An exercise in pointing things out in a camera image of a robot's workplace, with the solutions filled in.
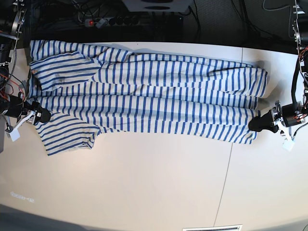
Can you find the black power strip red switch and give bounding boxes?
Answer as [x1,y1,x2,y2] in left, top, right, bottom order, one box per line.
[82,16,140,28]

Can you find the black box under table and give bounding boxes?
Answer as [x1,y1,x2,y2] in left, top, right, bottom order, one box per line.
[152,12,184,42]

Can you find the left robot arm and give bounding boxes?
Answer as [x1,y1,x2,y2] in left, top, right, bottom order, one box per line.
[248,0,308,133]

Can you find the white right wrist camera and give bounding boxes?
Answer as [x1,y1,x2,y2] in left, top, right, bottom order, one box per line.
[5,111,35,141]

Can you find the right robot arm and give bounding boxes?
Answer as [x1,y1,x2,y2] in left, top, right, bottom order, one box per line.
[0,0,51,124]

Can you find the blue white striped T-shirt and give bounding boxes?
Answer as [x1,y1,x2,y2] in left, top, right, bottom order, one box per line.
[28,40,268,155]

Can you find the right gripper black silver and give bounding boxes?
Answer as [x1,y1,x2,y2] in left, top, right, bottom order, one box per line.
[7,96,51,125]

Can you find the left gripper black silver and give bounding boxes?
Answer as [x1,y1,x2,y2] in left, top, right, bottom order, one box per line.
[248,101,306,133]

